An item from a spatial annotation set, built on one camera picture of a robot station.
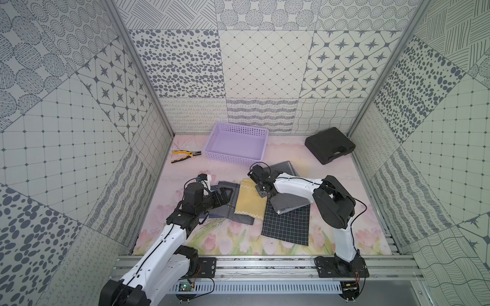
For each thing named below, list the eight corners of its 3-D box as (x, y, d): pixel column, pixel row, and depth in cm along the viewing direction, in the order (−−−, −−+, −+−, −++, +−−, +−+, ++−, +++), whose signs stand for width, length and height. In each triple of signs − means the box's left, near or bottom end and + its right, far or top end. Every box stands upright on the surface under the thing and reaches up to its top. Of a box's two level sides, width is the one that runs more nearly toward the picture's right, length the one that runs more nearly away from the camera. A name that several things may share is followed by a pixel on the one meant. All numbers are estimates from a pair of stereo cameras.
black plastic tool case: (323, 165, 108) (326, 159, 103) (303, 143, 118) (305, 137, 114) (352, 152, 114) (356, 145, 109) (331, 132, 125) (334, 125, 120)
